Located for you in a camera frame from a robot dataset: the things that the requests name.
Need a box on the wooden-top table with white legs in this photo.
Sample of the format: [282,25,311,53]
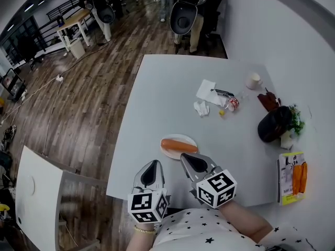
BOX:
[55,8,93,52]

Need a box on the person's left forearm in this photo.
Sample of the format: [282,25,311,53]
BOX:
[127,220,159,251]

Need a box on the black cart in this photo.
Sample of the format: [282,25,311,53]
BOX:
[1,67,27,102]

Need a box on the black cable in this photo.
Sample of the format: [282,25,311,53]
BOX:
[62,42,109,76]

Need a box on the large black round pod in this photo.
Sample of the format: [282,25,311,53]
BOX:
[169,2,199,36]

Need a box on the clear bottle with red label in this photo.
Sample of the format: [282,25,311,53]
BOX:
[222,90,250,113]

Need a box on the black metal railing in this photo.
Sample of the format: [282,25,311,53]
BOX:
[0,0,88,62]

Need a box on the white cable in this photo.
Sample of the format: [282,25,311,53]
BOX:
[0,76,62,127]

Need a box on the white oval plate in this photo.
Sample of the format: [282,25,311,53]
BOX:
[159,133,198,161]

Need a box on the black pen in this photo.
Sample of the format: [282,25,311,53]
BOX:
[210,88,236,98]

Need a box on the white side desk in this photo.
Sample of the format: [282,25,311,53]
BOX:
[15,145,108,251]

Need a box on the white star-print shirt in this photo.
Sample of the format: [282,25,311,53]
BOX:
[152,207,317,251]

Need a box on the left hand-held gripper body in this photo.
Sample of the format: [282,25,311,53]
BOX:
[127,184,170,223]

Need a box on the white mug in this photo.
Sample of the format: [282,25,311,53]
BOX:
[245,72,263,90]

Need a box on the gold bracelet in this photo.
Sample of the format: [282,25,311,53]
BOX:
[133,224,157,235]

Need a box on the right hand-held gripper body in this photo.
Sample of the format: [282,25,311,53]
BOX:
[188,166,238,209]

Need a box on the person's right forearm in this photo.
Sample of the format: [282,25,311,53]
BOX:
[218,199,274,245]

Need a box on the orange sausage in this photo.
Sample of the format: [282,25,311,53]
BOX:
[160,138,199,153]

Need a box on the crumpled white tissue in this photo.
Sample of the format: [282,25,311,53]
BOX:
[193,100,210,118]

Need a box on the black bag with greens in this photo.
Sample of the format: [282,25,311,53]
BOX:
[258,106,293,143]

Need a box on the white paper napkin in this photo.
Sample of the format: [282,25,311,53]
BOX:
[195,79,227,107]

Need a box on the green potted plant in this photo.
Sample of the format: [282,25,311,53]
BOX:
[280,104,306,151]

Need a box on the white trash bin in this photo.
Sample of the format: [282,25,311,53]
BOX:
[70,38,86,59]

